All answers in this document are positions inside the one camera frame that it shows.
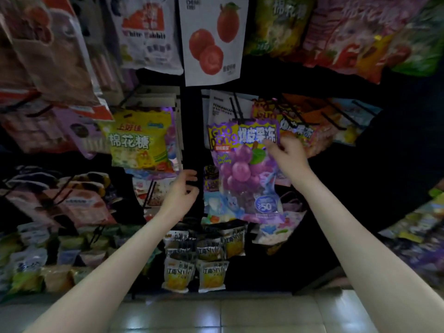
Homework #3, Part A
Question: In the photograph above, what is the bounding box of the purple grape jelly bag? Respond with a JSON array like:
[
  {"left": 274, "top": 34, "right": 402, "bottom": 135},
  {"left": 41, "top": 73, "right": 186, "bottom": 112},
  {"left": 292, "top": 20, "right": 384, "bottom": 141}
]
[
  {"left": 210, "top": 120, "right": 284, "bottom": 218},
  {"left": 161, "top": 107, "right": 181, "bottom": 171}
]

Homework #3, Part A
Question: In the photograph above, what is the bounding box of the pink marshmallow bag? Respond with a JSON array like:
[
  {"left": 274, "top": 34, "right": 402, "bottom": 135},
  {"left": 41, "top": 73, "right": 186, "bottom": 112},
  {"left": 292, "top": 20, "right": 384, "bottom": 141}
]
[{"left": 303, "top": 0, "right": 431, "bottom": 84}]

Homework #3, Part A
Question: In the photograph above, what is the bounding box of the orange snack bag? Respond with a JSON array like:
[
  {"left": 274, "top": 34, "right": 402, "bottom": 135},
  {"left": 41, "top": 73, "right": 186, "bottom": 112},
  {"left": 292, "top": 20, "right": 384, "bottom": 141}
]
[{"left": 281, "top": 93, "right": 341, "bottom": 158}]

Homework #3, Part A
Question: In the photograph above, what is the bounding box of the colourful lollipop display stand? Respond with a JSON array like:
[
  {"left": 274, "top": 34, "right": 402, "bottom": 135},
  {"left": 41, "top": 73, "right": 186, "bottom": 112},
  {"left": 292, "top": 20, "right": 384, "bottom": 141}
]
[{"left": 378, "top": 180, "right": 444, "bottom": 292}]

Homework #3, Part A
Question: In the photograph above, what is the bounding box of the White Rabbit candy bag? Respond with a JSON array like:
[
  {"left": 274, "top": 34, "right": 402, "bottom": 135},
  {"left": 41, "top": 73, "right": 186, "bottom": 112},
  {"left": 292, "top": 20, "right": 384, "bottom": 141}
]
[{"left": 107, "top": 0, "right": 185, "bottom": 75}]

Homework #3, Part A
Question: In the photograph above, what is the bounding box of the person's right hand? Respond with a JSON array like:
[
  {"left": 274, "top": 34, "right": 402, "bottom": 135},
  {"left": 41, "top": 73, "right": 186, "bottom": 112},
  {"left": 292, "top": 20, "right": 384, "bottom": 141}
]
[{"left": 264, "top": 129, "right": 315, "bottom": 188}]

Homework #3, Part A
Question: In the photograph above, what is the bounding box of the yellow marshmallow bag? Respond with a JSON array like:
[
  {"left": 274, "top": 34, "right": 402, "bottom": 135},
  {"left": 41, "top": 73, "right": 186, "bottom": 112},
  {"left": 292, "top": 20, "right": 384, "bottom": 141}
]
[
  {"left": 244, "top": 0, "right": 316, "bottom": 57},
  {"left": 99, "top": 109, "right": 174, "bottom": 171}
]

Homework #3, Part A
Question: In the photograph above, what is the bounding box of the row of pale green pouches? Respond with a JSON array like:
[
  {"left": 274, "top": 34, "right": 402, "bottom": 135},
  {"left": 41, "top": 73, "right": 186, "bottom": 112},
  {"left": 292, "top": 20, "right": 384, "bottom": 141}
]
[{"left": 0, "top": 222, "right": 162, "bottom": 296}]

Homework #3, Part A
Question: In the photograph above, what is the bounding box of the row of small yellow pouches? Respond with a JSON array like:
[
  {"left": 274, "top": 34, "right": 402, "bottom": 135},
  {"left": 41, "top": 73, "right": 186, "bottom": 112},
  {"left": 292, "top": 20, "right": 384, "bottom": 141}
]
[{"left": 163, "top": 220, "right": 248, "bottom": 294}]

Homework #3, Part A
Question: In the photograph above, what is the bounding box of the pastel cube marshmallow bag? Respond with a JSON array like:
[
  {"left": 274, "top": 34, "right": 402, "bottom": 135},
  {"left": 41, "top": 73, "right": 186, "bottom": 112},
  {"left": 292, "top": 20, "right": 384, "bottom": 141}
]
[{"left": 253, "top": 208, "right": 308, "bottom": 246}]

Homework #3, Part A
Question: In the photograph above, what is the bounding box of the row of pink handle pouches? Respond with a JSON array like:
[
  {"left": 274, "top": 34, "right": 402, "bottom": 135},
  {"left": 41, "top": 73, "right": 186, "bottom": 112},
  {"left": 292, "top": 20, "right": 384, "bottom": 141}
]
[{"left": 0, "top": 166, "right": 119, "bottom": 229}]

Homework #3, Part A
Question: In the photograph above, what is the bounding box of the person's left hand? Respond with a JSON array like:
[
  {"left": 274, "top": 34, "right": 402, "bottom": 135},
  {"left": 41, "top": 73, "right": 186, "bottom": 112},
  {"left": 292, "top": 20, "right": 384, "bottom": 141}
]
[{"left": 158, "top": 170, "right": 200, "bottom": 221}]

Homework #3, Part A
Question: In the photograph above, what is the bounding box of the person's right forearm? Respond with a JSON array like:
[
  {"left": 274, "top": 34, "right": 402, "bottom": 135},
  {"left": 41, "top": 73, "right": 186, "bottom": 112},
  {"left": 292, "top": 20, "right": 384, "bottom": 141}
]
[{"left": 297, "top": 170, "right": 444, "bottom": 333}]

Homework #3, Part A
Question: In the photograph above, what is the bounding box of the white red fruit bag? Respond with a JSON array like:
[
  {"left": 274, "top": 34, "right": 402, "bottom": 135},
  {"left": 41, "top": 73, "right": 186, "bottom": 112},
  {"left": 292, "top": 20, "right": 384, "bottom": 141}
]
[
  {"left": 201, "top": 90, "right": 259, "bottom": 146},
  {"left": 178, "top": 0, "right": 249, "bottom": 87}
]

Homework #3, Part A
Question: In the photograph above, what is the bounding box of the person's left forearm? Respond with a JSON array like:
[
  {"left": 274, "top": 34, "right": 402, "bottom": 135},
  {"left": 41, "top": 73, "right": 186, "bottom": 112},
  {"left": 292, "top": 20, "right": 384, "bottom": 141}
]
[{"left": 24, "top": 208, "right": 185, "bottom": 333}]

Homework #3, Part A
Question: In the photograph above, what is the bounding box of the green marshmallow bag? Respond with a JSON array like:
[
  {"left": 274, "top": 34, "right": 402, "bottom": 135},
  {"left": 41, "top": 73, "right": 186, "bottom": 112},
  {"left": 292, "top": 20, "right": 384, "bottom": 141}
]
[{"left": 388, "top": 0, "right": 444, "bottom": 77}]

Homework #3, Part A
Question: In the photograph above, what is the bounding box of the red sliced snack bag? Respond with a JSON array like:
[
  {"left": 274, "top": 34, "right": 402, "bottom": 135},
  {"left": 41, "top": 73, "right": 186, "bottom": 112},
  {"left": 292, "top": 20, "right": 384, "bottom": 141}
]
[{"left": 0, "top": 104, "right": 77, "bottom": 155}]

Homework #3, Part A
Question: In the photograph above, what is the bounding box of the blue orange marshmallow bag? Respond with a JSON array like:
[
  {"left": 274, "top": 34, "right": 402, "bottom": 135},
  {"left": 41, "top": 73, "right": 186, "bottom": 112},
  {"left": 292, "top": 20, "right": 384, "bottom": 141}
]
[{"left": 329, "top": 97, "right": 384, "bottom": 146}]

